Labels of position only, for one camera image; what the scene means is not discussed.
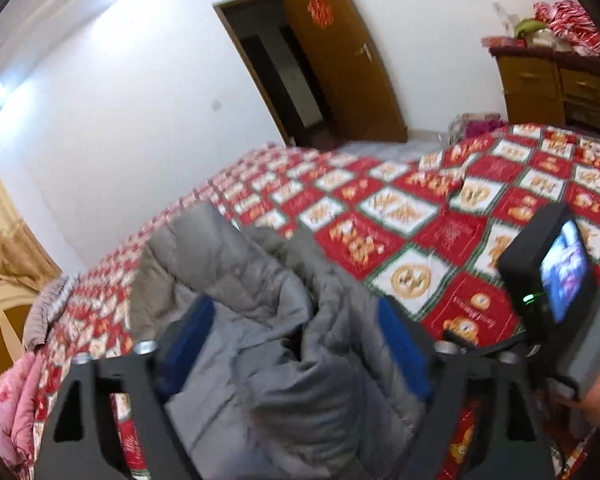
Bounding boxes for magenta cloth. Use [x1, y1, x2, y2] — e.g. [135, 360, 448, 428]
[472, 116, 505, 137]

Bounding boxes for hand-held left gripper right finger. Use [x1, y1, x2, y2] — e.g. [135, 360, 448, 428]
[376, 295, 554, 480]

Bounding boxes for pink folded blanket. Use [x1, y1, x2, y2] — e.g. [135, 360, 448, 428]
[0, 352, 49, 472]

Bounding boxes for clear plastic bottle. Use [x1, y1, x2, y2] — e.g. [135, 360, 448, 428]
[492, 2, 514, 37]

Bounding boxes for red white striped cloth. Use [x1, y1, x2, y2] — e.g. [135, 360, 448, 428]
[532, 0, 600, 57]

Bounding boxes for clothes pile on floor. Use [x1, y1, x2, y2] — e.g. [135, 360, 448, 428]
[440, 113, 482, 143]

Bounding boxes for grey puffer jacket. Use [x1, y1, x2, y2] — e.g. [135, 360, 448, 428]
[129, 202, 462, 480]

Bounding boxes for dark brown door frame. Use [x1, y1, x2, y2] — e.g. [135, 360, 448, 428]
[212, 0, 342, 149]

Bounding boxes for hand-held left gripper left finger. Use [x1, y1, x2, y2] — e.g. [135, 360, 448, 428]
[35, 294, 217, 480]

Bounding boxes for striped pillow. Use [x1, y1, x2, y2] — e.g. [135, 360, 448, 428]
[22, 275, 77, 352]

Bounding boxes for red checkered printed bedspread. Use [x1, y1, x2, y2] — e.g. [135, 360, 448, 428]
[0, 122, 600, 480]

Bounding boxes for brown wooden dresser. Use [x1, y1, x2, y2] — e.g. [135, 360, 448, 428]
[489, 45, 600, 137]

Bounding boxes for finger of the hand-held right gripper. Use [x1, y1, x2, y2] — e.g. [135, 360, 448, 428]
[442, 329, 531, 358]

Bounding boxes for green object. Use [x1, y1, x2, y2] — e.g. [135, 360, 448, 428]
[512, 18, 544, 39]

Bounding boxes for beige patterned curtain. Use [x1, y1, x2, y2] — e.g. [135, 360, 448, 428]
[0, 120, 63, 291]

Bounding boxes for brown wooden door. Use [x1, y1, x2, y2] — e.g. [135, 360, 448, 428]
[282, 0, 409, 144]

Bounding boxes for cream and brown headboard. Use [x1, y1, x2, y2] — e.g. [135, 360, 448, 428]
[0, 280, 51, 431]

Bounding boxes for red paper door decoration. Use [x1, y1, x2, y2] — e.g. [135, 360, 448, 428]
[307, 0, 334, 24]

